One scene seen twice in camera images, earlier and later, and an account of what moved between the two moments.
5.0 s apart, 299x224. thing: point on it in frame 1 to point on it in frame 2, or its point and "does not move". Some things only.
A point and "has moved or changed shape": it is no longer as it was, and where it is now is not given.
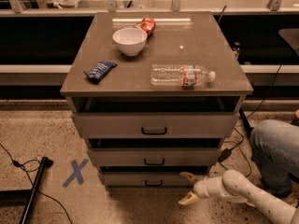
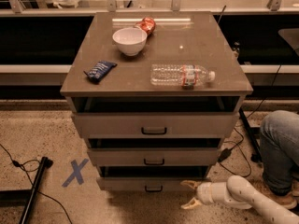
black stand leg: x=24 y=198 does not move
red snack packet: x=148 y=24 does not move
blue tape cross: x=78 y=172 does not move
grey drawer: x=161 y=179 has moved or changed shape
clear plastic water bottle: x=186 y=76 does not move
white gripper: x=202 y=187 to x=204 y=192
